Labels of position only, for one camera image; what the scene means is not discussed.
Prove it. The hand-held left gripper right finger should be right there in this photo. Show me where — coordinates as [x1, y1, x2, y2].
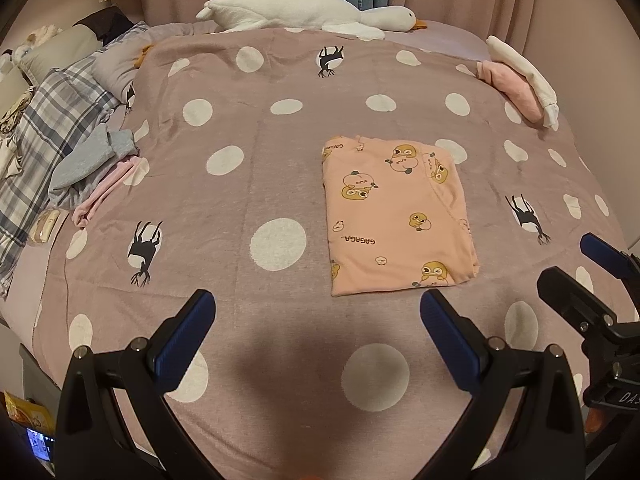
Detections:
[420, 288, 587, 480]

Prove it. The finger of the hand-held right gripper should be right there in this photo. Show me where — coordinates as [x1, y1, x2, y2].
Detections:
[580, 232, 640, 281]
[536, 266, 618, 343]

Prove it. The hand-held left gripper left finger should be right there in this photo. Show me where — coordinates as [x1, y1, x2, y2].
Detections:
[54, 288, 236, 480]

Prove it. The pink printed long-sleeve shirt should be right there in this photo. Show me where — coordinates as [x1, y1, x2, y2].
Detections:
[321, 135, 480, 298]

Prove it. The lilac bed sheet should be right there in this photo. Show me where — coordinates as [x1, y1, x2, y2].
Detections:
[0, 19, 490, 341]

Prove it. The light pink garment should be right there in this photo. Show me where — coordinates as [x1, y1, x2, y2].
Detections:
[71, 155, 148, 228]

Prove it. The yellow snack packet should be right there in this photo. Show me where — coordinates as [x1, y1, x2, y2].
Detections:
[4, 391, 53, 433]

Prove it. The black device with screen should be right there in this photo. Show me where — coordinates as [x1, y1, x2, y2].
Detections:
[22, 425, 56, 466]

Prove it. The small clear packet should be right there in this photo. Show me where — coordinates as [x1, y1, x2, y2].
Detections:
[30, 209, 63, 246]

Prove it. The folded pink cloth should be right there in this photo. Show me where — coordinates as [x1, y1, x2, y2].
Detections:
[475, 59, 545, 123]

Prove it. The folded white cloth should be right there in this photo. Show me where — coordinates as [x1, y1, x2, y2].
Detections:
[486, 35, 560, 131]

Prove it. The grey-blue garment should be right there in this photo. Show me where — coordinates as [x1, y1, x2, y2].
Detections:
[47, 124, 138, 193]

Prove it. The mauve polka dot blanket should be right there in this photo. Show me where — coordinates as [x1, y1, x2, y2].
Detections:
[32, 27, 636, 480]

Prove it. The plaid quilt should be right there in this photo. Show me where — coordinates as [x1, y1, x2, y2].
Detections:
[0, 55, 121, 301]

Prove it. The grey pillow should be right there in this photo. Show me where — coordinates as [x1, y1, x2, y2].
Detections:
[92, 21, 153, 103]

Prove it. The cream printed pillow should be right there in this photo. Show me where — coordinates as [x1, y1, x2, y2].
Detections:
[0, 67, 36, 181]

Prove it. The beige pillow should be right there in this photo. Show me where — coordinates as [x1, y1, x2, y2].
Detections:
[17, 24, 106, 83]

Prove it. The dark brown cloth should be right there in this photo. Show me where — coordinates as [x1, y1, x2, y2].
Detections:
[72, 6, 136, 43]

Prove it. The cream plush toy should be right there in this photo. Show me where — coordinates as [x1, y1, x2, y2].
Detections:
[0, 25, 63, 68]

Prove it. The white goose plush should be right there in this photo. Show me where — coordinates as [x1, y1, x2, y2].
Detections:
[195, 0, 428, 41]

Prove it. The grey bed frame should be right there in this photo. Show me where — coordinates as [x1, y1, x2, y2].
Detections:
[19, 342, 65, 411]

